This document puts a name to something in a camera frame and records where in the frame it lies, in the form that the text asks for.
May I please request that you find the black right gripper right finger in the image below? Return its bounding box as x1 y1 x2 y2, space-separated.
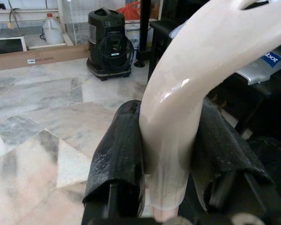
191 97 274 211

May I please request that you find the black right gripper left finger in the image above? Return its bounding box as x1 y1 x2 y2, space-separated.
81 99 147 220

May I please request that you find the cream long-handled dustpan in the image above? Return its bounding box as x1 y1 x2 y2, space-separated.
140 0 281 223

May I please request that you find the black bench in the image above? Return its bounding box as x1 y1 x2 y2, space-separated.
206 70 281 143

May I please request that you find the long brown cardboard box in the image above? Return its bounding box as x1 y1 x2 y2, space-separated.
0 44 90 72

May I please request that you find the white cardboard box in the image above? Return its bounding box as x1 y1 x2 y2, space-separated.
125 19 151 50

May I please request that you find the black canister vacuum cleaner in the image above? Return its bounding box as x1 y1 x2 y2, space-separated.
86 7 134 82

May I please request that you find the black pole stand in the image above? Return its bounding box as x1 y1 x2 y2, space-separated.
134 0 153 69

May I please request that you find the white plastic jug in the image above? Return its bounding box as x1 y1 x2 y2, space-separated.
42 13 65 45

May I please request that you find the orange plastic bag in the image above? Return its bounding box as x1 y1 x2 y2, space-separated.
117 1 141 21

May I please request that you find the white framed black screen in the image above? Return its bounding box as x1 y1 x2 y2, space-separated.
0 37 28 56

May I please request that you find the white wire mesh panel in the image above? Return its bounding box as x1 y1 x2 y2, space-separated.
65 0 95 45

